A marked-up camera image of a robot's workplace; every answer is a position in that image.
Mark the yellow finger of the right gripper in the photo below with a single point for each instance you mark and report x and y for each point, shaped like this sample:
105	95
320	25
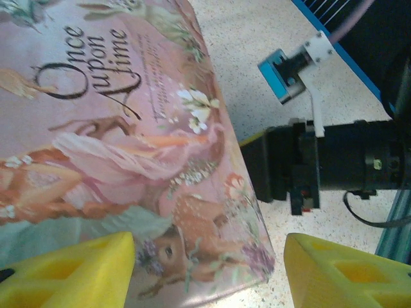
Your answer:
260	167

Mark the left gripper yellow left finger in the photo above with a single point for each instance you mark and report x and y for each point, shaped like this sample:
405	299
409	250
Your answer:
64	282

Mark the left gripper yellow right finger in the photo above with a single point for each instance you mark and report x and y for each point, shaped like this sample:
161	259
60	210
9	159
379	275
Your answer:
337	282

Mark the pink storybook box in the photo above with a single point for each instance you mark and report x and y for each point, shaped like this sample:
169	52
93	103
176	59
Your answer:
112	144

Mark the aluminium front rail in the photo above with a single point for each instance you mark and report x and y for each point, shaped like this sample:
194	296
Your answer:
396	224

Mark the blue aluminium side rail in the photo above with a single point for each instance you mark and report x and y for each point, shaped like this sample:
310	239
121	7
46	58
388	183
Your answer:
353	64

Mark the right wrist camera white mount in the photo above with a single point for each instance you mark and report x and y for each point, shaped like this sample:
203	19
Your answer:
285	77

